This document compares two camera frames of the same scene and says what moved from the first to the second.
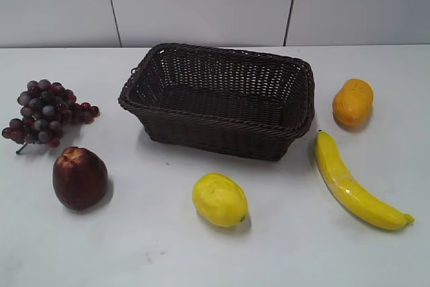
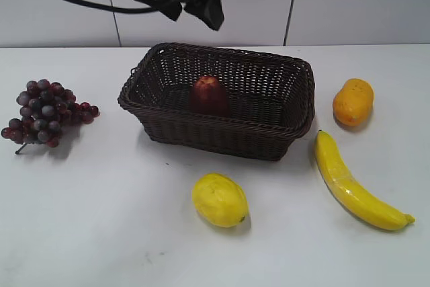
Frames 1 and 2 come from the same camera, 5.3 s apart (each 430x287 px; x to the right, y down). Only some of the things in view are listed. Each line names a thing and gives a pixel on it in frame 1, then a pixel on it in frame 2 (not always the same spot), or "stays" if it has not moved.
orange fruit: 353,103 stays
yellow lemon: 220,200 stays
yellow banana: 350,191 stays
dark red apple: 80,178 → 209,97
